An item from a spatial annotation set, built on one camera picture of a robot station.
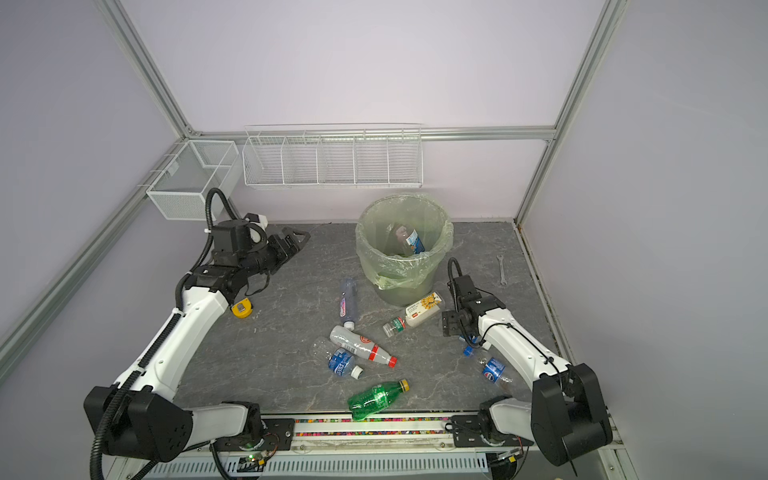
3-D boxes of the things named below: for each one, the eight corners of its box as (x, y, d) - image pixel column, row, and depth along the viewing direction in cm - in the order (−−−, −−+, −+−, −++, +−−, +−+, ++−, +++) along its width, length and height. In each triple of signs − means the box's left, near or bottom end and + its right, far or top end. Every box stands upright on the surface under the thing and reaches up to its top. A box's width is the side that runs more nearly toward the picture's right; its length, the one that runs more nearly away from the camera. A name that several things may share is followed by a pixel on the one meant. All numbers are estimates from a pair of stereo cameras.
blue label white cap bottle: (309, 356, 88) (305, 349, 83) (323, 339, 91) (319, 332, 87) (355, 387, 82) (352, 381, 78) (367, 368, 86) (365, 361, 81)
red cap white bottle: (329, 342, 91) (326, 335, 87) (338, 329, 93) (335, 322, 89) (391, 374, 85) (391, 368, 81) (398, 359, 87) (398, 353, 83)
